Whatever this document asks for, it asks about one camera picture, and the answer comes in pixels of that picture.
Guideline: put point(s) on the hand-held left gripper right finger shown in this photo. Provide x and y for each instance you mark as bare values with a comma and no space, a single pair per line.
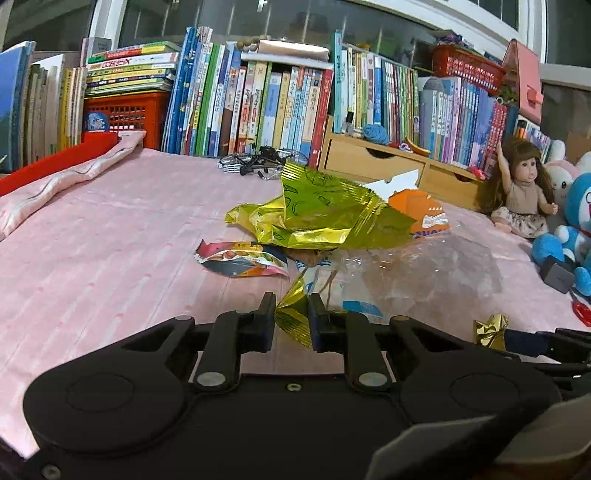
316,323

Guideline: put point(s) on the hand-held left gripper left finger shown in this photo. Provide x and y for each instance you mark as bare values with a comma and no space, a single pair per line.
268,323

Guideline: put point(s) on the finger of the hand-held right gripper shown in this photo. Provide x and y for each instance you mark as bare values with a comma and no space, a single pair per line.
531,342
575,376

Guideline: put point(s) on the green foil snack packet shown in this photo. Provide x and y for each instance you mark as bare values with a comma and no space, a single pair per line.
295,318

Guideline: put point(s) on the gold leaf-print wrapper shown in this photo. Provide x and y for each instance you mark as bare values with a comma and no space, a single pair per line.
489,332

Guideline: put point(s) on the row of thin colourful books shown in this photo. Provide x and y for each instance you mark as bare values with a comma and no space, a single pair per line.
531,136

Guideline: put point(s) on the row of tall upright books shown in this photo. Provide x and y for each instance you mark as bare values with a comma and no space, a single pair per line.
258,115

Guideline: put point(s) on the row of small upright books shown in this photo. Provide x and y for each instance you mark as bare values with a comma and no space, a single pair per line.
438,120

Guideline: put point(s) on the stack of flat picture books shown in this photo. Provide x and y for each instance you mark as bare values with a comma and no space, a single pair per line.
134,69

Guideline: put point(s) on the row of pale-spined books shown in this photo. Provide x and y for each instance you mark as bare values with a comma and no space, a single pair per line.
46,110

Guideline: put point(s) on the blue white packet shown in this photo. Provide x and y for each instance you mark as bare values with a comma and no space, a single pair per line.
360,308

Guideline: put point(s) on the colourful foil snack wrapper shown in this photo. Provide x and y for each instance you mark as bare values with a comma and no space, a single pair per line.
240,261

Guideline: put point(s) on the grey box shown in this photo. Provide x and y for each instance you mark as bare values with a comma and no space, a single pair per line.
556,276

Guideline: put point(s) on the green gold snack bag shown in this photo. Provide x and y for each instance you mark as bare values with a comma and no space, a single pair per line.
323,212

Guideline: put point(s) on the clear plastic bag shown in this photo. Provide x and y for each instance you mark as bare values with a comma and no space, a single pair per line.
438,272

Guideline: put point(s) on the blue plush toy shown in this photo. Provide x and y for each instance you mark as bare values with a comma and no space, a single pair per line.
579,203

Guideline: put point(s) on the long-haired doll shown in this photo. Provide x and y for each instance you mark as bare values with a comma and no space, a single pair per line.
521,194

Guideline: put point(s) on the orange truck-shaped paper box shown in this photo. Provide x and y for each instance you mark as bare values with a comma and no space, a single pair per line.
422,212

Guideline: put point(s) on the white pink plush toy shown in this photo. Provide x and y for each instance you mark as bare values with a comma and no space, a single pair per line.
565,180

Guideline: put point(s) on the wooden drawer organizer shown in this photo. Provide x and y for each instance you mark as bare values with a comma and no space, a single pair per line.
369,159

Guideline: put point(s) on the small pink trinket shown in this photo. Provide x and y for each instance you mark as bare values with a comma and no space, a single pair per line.
479,174

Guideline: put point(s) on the blue yarn ball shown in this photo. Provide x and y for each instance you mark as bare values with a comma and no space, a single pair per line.
376,133

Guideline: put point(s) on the small wooden dish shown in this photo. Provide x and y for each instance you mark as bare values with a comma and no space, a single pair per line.
418,150

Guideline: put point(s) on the folded pink cloth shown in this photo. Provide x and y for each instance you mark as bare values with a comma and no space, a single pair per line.
69,184

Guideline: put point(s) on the red plastic crate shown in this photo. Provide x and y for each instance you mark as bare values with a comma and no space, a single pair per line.
138,115

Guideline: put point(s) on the red board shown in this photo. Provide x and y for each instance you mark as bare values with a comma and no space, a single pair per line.
92,143

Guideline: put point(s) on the beige flat box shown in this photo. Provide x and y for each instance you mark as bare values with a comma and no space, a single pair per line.
291,55

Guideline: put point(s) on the pink cardboard box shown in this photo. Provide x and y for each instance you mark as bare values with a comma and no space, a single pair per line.
524,74

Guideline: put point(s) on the red plastic basket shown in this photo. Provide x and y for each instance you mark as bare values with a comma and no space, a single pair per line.
466,69

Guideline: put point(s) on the white framed window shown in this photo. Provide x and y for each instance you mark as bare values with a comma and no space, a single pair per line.
277,18

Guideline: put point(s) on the small white box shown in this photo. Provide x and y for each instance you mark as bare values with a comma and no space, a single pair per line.
99,46

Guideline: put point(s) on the large blue book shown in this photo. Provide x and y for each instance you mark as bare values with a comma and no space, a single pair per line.
11,106

